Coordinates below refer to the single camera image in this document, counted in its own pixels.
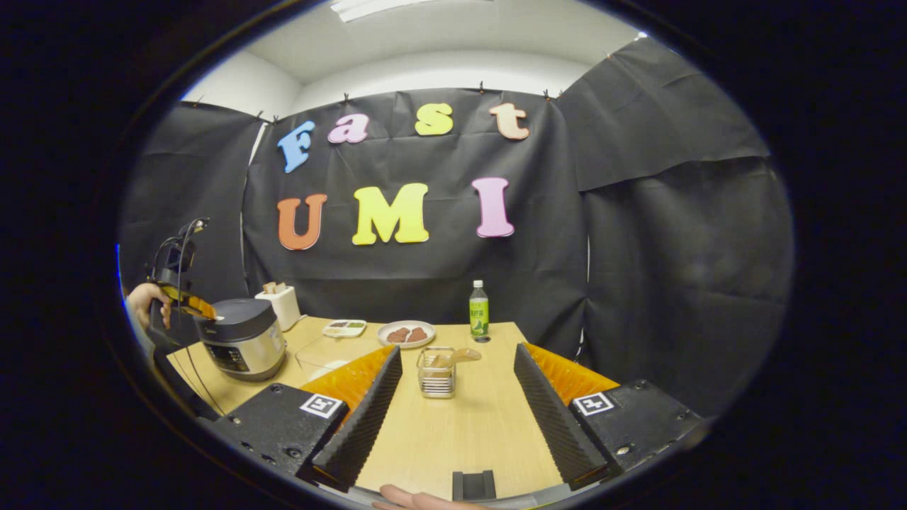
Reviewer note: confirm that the clear container of rice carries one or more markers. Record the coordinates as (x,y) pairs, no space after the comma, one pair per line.
(333,363)

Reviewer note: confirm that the white toaster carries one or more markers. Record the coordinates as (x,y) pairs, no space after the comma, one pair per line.
(285,308)

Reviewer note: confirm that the large ceiling light panel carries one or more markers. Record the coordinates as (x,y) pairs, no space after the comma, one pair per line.
(375,7)

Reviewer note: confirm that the black backdrop cloth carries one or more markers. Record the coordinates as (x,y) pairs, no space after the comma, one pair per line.
(638,283)

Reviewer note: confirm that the grey rice cooker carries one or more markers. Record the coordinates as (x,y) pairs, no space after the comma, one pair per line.
(248,347)

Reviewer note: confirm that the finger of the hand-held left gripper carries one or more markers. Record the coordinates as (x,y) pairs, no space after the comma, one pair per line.
(191,303)

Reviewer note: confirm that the white round plate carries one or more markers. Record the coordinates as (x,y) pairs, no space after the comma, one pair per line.
(386,340)

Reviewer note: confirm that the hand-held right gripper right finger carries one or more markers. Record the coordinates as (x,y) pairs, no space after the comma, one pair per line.
(556,425)

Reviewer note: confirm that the white divided bean dish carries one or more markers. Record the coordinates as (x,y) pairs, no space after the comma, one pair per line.
(344,329)

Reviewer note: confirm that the brown meat piece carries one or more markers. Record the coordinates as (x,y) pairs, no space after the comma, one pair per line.
(399,335)
(417,333)

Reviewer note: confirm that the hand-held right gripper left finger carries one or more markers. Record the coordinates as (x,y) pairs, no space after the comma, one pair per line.
(358,425)

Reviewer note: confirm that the green tea bottle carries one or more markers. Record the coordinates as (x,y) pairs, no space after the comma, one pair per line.
(479,312)

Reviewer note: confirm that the clear chopstick holder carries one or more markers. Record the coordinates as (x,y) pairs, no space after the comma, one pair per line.
(436,382)

